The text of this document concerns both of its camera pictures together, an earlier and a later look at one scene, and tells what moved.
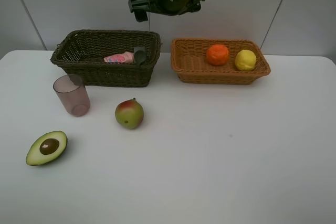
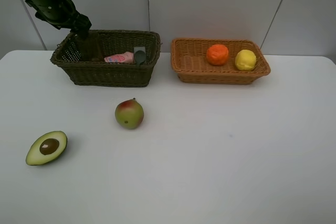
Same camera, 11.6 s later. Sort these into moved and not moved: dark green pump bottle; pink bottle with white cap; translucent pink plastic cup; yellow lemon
Moved: translucent pink plastic cup
Not moved: yellow lemon; dark green pump bottle; pink bottle with white cap
